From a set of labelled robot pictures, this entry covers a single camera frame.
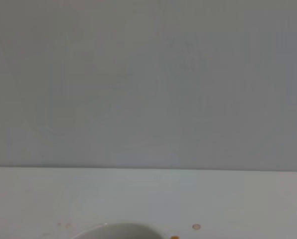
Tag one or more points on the grey ceramic cup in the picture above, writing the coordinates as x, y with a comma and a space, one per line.
123, 232

